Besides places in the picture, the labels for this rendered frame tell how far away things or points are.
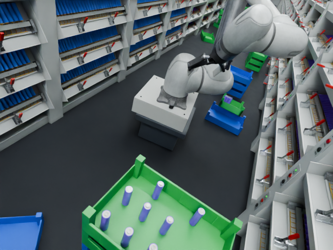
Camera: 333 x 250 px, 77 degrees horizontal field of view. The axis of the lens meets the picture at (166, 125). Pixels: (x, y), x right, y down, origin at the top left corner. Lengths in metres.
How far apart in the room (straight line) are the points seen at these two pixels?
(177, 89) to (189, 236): 0.80
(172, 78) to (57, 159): 0.75
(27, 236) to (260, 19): 1.13
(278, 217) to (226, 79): 0.72
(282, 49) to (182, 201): 0.59
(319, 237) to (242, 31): 0.61
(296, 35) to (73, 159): 1.14
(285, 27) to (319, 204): 0.56
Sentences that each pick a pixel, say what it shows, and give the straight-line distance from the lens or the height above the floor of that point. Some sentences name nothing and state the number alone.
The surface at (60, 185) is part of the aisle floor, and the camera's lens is 1.17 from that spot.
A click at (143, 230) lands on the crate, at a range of 0.55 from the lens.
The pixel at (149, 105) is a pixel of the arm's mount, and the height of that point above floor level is 0.29.
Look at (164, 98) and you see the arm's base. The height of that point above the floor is 0.32.
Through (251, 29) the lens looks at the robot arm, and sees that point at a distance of 0.73.
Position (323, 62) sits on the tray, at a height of 0.74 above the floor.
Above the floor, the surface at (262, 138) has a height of 0.15.
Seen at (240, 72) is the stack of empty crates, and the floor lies 0.18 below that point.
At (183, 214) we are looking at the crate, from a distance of 0.60.
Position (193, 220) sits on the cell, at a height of 0.51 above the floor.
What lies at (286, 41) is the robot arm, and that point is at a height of 0.85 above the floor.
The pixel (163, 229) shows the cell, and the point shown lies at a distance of 0.54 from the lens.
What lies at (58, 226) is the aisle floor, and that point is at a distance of 1.08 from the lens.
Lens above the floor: 0.99
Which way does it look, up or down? 40 degrees down
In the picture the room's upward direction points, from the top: 20 degrees clockwise
